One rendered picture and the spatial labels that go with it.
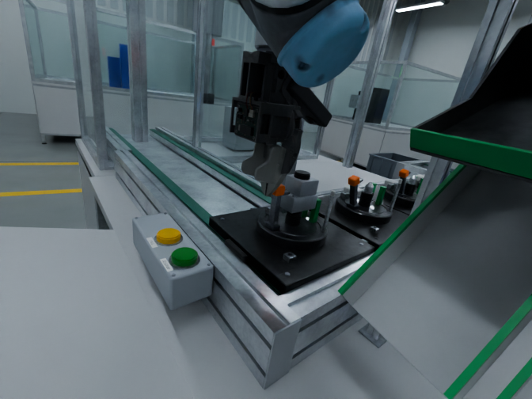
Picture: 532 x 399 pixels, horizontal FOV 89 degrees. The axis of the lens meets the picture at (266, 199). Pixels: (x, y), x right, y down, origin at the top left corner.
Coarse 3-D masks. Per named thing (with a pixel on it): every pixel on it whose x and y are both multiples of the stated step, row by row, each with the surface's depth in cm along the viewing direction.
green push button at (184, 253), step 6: (174, 252) 42; (180, 252) 42; (186, 252) 43; (192, 252) 43; (174, 258) 41; (180, 258) 41; (186, 258) 41; (192, 258) 41; (180, 264) 41; (186, 264) 41
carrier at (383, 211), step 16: (368, 192) 67; (384, 192) 69; (320, 208) 68; (336, 208) 69; (352, 208) 65; (368, 208) 67; (384, 208) 69; (336, 224) 62; (352, 224) 62; (368, 224) 63; (384, 224) 64; (400, 224) 66; (368, 240) 56; (384, 240) 57
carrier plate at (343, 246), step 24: (216, 216) 56; (240, 216) 57; (240, 240) 48; (264, 240) 50; (336, 240) 54; (360, 240) 55; (264, 264) 43; (288, 264) 44; (312, 264) 44; (336, 264) 46; (288, 288) 39
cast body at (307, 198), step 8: (288, 176) 50; (296, 176) 49; (304, 176) 48; (288, 184) 50; (296, 184) 49; (304, 184) 48; (312, 184) 49; (296, 192) 49; (304, 192) 49; (312, 192) 50; (288, 200) 49; (296, 200) 48; (304, 200) 50; (312, 200) 51; (288, 208) 49; (296, 208) 49; (304, 208) 50; (312, 208) 52
